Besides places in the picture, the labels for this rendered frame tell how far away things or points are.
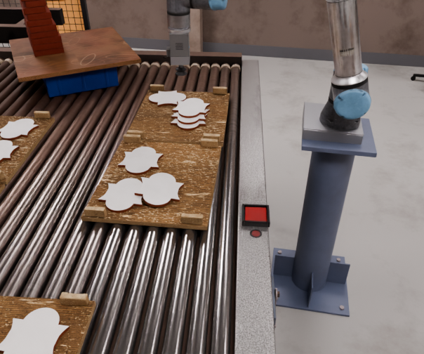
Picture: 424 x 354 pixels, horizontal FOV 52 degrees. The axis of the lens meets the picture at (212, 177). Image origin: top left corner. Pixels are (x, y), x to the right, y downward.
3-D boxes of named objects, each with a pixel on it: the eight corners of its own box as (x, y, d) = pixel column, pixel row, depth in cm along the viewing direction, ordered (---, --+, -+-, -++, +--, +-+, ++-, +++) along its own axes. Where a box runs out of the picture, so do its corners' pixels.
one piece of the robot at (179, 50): (161, 15, 145) (164, 62, 155) (159, 22, 138) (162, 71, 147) (190, 15, 145) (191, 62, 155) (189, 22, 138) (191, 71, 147)
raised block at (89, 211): (107, 213, 119) (106, 206, 118) (105, 218, 118) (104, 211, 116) (86, 212, 120) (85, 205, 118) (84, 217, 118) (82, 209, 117)
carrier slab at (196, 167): (221, 149, 149) (221, 145, 148) (207, 230, 116) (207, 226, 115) (122, 143, 152) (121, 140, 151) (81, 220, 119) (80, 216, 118)
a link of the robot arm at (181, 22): (166, 16, 137) (168, 9, 144) (167, 31, 140) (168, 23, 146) (189, 16, 137) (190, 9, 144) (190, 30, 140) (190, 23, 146)
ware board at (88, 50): (112, 29, 224) (111, 26, 223) (141, 62, 187) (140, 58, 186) (9, 43, 207) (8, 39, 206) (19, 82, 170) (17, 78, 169)
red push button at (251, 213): (265, 211, 123) (266, 207, 122) (266, 225, 118) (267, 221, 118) (244, 210, 124) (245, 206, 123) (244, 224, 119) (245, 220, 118)
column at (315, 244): (344, 258, 232) (381, 113, 181) (349, 317, 202) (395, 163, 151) (273, 248, 238) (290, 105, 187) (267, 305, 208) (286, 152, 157)
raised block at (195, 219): (203, 221, 117) (203, 213, 115) (202, 225, 115) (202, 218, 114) (182, 220, 117) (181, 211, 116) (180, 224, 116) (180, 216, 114)
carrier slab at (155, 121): (229, 96, 183) (229, 93, 182) (222, 147, 150) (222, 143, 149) (148, 93, 186) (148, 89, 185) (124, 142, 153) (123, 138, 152)
